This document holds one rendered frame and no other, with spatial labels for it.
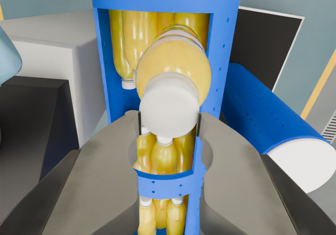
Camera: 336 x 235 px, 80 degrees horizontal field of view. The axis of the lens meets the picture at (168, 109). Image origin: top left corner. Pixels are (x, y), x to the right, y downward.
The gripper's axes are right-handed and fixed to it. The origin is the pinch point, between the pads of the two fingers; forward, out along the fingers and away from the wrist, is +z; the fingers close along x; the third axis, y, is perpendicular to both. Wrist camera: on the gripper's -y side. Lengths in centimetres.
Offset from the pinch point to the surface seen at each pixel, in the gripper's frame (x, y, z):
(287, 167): 43, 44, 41
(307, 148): 47, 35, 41
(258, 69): 66, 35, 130
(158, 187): -1.3, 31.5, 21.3
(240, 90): 38, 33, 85
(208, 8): 5.8, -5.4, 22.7
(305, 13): 96, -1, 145
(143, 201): -6, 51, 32
